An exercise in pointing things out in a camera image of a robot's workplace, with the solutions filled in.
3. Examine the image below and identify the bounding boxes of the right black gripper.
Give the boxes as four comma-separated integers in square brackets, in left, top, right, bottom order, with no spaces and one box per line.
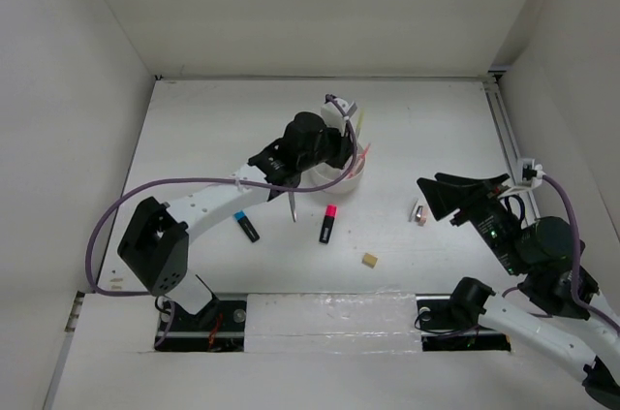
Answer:
[415,171,527,274]

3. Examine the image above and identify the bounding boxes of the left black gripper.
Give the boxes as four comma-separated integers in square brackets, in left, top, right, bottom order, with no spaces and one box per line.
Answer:
[297,119,357,173]

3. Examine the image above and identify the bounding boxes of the pink mini stapler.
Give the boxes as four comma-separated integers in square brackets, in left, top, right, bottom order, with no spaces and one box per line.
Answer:
[409,199,428,227]

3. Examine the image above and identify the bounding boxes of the black handled scissors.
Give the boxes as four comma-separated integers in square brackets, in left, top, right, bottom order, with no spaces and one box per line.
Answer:
[287,192,297,223]

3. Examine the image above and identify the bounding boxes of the thin red highlighter pen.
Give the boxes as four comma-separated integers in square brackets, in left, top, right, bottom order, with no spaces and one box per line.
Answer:
[351,142,371,175]

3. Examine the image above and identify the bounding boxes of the thin yellow highlighter pen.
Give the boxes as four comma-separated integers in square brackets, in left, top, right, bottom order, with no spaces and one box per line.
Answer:
[355,108,365,139]

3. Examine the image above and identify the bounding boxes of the pink capped black highlighter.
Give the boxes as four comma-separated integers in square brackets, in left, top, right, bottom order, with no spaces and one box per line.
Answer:
[319,205,337,244]

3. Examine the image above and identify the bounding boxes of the blue capped black highlighter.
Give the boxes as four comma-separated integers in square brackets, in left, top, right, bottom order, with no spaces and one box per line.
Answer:
[233,211,260,243]

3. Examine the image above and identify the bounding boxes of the tan eraser block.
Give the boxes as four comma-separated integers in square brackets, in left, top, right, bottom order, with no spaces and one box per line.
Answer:
[361,253,378,268]

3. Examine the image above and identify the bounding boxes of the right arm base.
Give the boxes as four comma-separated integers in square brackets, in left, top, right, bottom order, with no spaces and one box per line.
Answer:
[414,294,512,352]

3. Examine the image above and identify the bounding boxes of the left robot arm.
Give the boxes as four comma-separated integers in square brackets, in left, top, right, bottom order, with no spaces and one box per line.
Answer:
[117,107,357,330]

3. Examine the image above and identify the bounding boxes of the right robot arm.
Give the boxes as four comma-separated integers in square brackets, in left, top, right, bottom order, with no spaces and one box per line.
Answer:
[415,167,619,409]

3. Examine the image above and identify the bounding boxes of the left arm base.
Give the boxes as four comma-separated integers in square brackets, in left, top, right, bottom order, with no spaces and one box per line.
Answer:
[154,295,247,353]

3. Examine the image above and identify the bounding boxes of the white round divided organizer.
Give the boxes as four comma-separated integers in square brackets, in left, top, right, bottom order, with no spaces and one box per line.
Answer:
[309,157,368,194]

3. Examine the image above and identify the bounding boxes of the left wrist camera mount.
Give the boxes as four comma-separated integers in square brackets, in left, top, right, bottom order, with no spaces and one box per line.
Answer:
[320,94,357,140]

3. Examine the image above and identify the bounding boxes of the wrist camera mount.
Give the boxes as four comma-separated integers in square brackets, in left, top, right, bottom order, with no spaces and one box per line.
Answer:
[320,94,357,140]
[502,157,545,197]

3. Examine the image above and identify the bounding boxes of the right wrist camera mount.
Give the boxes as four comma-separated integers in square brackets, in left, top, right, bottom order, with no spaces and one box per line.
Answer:
[502,157,545,197]

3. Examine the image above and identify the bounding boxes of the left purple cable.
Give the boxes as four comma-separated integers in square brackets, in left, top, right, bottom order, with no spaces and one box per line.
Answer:
[84,93,362,348]

